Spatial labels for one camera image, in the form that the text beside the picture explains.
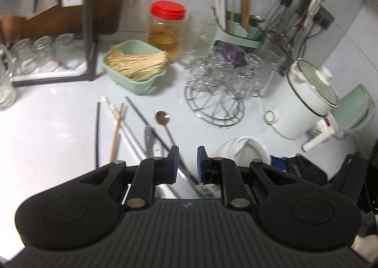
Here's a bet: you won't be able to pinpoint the purple glass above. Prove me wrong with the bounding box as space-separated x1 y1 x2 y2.
220 43 246 64

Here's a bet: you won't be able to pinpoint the red-lidded plastic jar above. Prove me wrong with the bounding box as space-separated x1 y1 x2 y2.
147 0 188 62

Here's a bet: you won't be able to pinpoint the bunch of mixed chopsticks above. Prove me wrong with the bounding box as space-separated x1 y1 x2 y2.
213 0 253 31

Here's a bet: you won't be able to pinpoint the white electric cooking pot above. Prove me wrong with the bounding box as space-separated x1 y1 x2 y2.
264 58 340 140

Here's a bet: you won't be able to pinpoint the white-handled scissors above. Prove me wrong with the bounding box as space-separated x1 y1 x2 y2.
301 0 322 31

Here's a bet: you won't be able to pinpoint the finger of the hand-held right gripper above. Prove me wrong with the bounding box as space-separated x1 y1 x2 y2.
271 154 329 187

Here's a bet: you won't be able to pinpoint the bundle of bamboo skewers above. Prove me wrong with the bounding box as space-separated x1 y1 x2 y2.
106 49 170 82

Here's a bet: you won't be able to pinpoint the green utensil holder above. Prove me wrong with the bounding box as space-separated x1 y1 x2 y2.
211 9 266 50

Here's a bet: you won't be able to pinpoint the white plastic tray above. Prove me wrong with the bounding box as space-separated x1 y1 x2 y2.
10 49 90 83

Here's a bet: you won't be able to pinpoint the pale green kettle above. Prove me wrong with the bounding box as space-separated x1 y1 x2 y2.
329 84 376 140

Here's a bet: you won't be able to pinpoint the chrome wire glass rack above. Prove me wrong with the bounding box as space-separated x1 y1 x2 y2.
184 58 268 128

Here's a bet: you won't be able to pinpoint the wall power socket strip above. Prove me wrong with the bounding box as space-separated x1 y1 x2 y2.
313 5 336 31

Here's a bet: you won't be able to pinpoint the textured glass pitcher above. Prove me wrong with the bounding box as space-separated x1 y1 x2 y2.
180 11 219 68

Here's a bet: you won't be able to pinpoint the green plastic basket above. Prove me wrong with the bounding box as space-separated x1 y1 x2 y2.
102 40 171 96

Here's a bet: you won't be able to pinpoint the floral ceramic cup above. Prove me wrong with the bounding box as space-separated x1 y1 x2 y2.
302 116 338 153

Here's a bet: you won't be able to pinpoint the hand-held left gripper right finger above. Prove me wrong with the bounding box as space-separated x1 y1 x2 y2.
197 146 299 209

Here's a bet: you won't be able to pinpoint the gold long-handled spoon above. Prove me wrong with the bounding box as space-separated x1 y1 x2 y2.
155 110 192 180

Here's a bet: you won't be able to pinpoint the textured glass tumbler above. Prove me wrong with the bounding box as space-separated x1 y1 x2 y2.
0 61 17 111

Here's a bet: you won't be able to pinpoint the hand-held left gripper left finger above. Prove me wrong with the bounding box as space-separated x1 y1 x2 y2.
79 146 180 209

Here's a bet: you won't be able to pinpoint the wooden chopstick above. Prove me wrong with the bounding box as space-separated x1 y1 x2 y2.
109 103 125 164

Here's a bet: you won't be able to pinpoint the black chopstick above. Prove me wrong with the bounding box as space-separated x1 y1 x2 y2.
95 101 101 168
125 96 199 185

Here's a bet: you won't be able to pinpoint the silver table knife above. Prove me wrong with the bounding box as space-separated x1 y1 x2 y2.
143 124 164 158

